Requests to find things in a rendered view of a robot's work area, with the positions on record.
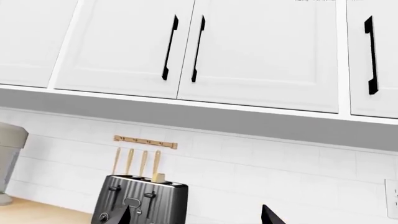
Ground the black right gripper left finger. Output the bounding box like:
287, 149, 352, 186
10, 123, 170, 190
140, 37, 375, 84
109, 205, 131, 224

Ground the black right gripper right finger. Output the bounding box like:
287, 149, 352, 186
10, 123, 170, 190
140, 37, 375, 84
261, 203, 289, 224

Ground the black four-slot toaster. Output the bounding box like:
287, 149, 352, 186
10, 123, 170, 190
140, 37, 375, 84
91, 174, 189, 224

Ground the grey blender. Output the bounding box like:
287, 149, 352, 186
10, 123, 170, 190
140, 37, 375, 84
0, 121, 29, 207

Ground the white cabinet door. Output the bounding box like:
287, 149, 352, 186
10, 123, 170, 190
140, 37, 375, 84
0, 0, 80, 89
53, 0, 196, 100
176, 0, 340, 114
346, 0, 398, 119

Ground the wooden handled hanging utensil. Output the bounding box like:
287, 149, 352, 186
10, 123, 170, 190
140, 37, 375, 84
150, 149, 162, 182
138, 149, 149, 178
111, 147, 123, 176
124, 147, 135, 175

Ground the wooden wall hook rail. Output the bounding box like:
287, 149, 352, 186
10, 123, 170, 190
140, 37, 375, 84
113, 134, 178, 150

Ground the white wall power outlet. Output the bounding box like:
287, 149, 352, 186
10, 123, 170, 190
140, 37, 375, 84
384, 179, 398, 220

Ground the black cabinet door handle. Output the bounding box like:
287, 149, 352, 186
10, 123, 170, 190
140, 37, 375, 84
364, 15, 379, 95
161, 14, 179, 82
191, 15, 206, 83

